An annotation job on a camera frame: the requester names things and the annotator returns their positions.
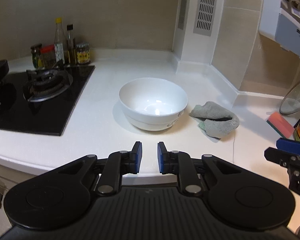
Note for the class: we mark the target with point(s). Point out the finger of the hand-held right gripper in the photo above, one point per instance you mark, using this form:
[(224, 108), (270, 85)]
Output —
[(273, 154), (291, 146)]

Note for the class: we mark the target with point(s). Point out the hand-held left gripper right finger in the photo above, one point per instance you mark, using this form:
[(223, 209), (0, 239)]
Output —
[(161, 158)]

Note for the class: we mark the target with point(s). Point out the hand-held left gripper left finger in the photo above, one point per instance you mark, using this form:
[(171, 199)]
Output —
[(138, 156)]

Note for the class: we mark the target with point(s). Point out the white bowl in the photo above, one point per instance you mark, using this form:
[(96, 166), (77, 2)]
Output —
[(152, 97)]

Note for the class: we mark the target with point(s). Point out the grey green cloth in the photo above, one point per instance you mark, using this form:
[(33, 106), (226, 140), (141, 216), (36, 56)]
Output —
[(215, 120)]

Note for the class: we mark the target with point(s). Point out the pink green sponge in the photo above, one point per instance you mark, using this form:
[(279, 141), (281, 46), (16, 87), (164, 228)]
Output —
[(281, 125)]

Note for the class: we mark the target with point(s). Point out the glass pot lid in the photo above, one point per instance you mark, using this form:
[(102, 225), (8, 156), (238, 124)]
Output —
[(293, 100)]

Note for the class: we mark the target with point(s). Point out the black glass cooktop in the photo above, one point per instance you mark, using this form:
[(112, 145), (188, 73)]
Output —
[(47, 115)]

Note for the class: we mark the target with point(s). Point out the yellow label jar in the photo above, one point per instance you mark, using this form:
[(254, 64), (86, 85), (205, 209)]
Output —
[(83, 55)]

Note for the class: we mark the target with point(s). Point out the gas burner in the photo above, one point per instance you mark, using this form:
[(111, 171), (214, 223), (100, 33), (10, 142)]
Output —
[(46, 82)]

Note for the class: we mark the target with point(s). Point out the dark oil bottle black cap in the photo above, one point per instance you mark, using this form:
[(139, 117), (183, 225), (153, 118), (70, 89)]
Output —
[(70, 50)]

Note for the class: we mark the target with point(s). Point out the red lid jar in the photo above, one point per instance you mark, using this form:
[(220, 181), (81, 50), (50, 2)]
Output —
[(48, 57)]

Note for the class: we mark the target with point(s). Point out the tall clear bottle yellow cap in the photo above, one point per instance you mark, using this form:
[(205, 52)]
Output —
[(59, 45)]

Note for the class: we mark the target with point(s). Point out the dark lid jar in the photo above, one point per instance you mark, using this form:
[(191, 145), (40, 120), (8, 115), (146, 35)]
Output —
[(36, 56)]

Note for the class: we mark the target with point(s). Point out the narrow grey vent slot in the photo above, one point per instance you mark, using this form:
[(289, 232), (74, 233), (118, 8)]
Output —
[(183, 5)]

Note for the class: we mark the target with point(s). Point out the grey vent grille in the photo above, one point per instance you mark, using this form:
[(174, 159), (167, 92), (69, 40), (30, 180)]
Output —
[(205, 7)]

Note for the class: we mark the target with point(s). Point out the white wall appliance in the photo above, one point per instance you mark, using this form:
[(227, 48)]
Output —
[(287, 32)]

